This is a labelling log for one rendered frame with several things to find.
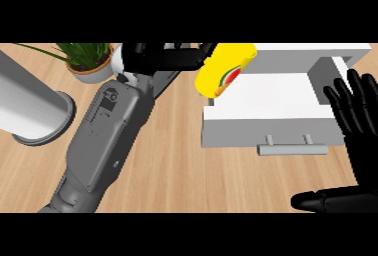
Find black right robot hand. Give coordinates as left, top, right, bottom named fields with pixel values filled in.
left=290, top=68, right=378, bottom=214

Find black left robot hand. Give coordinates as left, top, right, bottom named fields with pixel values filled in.
left=120, top=42, right=219, bottom=76

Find white open drawer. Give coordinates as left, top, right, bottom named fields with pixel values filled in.
left=200, top=72, right=347, bottom=149

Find potted green plant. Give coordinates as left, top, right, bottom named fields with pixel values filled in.
left=14, top=43, right=118, bottom=85

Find white cabinet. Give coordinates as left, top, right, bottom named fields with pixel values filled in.
left=245, top=43, right=374, bottom=105

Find white cylinder with grey base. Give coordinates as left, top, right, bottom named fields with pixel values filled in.
left=0, top=49, right=78, bottom=147

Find grey drawer handle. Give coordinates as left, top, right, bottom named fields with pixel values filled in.
left=257, top=134, right=329, bottom=157

